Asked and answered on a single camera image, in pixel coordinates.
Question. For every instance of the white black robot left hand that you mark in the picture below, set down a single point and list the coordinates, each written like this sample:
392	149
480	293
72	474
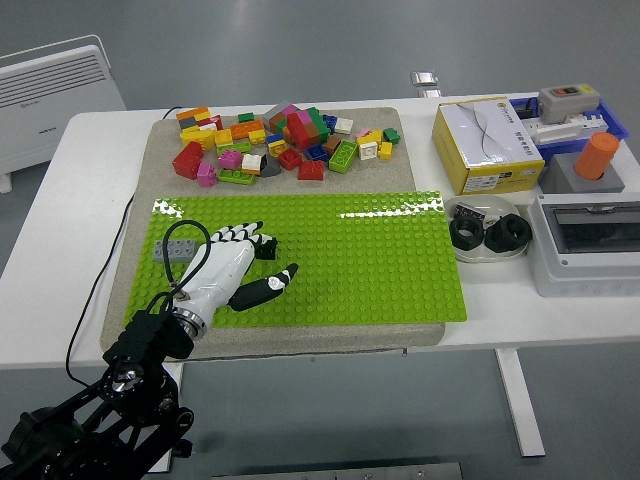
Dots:
220	272

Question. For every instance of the light grey long toy brick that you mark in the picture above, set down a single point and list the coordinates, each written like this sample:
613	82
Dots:
183	250

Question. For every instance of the black square toy brick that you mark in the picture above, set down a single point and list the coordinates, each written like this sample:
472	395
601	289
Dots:
269	251

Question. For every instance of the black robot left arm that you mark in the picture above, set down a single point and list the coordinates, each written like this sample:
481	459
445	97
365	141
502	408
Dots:
135	345

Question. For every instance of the lime green long toy brick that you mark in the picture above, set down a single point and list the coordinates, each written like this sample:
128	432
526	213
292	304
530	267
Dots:
236	175
234	147

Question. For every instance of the pink square toy brick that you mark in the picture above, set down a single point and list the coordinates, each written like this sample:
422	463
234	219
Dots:
206	174

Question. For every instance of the white and orange toy brick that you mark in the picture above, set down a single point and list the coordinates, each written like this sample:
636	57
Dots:
251	163

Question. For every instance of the magenta studded toy brick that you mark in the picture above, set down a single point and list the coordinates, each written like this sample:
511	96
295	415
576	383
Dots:
229	159

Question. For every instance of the red square toy brick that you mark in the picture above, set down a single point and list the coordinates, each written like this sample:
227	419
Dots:
289	158

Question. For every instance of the yellow square toy brick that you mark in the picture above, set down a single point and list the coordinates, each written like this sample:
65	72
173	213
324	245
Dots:
257	136
223	137

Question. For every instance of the red slope toy brick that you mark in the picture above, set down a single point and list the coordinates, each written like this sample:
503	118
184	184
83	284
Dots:
311	170

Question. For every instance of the yellow rounded toy brick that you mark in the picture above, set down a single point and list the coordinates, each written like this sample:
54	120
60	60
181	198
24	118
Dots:
195	137

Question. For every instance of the yellow and blue toy brick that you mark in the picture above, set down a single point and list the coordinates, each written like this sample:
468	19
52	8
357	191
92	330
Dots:
275	145

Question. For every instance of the lime green studded baseplate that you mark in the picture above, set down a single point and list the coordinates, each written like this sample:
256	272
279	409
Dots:
360	270

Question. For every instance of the orange long toy brick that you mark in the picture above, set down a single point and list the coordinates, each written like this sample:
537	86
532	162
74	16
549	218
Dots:
246	129

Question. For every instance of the white flat toy brick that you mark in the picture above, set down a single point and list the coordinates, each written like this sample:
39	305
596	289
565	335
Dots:
207	127

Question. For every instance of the red small toy brick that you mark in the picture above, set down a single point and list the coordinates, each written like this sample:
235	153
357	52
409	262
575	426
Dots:
216	122

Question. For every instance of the orange small toy brick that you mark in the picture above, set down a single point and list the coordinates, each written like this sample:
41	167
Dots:
286	134

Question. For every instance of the dark grey small toy brick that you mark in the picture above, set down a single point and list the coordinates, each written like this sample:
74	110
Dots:
188	122

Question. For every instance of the blue square toy brick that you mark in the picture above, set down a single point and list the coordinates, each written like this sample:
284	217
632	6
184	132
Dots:
316	152
329	122

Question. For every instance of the yellow flat toy brick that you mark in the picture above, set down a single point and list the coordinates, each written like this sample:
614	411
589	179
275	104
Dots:
203	117

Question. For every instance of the dark green small toy brick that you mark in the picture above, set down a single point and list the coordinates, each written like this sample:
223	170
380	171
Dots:
245	117

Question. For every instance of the red tall toy brick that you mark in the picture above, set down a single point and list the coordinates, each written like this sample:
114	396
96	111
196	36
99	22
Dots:
300	132

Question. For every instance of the orange flat toy brick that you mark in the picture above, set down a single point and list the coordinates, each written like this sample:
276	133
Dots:
192	112

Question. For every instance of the grey large toy brick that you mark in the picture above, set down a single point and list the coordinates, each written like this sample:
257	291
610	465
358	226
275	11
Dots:
274	116

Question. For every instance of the lime green wide toy brick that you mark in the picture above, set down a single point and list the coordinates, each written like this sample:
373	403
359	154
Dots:
343	156

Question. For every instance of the brown toy brick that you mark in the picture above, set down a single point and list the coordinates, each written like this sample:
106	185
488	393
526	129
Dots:
332	145
318	134

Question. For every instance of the pink small toy brick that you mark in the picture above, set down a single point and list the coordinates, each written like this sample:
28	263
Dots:
303	117

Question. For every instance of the magenta flat toy brick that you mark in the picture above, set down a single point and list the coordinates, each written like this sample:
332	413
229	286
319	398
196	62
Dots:
290	107

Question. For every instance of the green tall toy brick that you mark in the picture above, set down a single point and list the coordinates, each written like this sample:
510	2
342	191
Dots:
316	116

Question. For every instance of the white square toy brick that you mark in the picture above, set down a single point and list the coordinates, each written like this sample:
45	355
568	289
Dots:
367	149
344	125

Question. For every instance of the pink flat toy brick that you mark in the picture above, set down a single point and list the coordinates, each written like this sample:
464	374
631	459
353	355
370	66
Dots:
363	132

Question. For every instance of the yellow small toy brick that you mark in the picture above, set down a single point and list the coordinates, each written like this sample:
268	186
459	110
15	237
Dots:
385	150
374	135

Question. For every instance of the green square toy brick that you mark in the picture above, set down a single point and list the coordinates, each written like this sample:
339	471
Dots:
391	135

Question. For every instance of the grey-brown table mat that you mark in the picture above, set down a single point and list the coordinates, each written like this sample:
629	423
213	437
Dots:
280	345

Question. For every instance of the red large slope brick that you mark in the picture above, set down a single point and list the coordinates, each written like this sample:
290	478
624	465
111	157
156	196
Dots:
189	160

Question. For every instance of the dark grey slope brick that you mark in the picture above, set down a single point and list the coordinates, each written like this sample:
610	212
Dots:
271	167

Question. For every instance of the white table leg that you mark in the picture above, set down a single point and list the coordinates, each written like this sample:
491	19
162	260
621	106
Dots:
522	415
160	464

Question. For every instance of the grey metal plate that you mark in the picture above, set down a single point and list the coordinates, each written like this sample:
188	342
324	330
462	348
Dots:
340	472

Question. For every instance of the large black hex nut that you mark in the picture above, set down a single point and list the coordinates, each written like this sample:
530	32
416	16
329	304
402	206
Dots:
457	237
517	235

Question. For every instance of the white panel heater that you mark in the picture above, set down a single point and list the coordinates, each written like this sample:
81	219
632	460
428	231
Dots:
45	100

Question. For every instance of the small black printed card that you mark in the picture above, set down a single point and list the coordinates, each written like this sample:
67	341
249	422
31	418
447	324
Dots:
470	211

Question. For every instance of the metal floor socket cover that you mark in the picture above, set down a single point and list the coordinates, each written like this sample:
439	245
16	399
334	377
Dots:
429	92
424	77

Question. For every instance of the white shallow dish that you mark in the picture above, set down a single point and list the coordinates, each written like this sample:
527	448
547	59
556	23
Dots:
490	205

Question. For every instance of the yellow and white carton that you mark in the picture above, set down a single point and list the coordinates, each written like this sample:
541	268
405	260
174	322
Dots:
480	140

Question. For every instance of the black adapter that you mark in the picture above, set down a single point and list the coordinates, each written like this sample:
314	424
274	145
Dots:
526	108

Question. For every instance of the grey square holder block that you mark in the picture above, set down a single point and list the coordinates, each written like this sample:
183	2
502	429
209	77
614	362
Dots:
562	175

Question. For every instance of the orange ribbed cylinder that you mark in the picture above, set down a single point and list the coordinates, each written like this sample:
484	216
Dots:
595	155

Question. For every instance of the blue plastic tray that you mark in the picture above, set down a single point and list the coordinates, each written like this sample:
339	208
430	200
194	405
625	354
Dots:
617	127

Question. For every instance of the white electrical enclosure box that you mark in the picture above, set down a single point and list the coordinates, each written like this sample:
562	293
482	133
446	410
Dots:
575	270

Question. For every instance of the grey switch box red button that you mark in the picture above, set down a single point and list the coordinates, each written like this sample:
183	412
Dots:
567	102

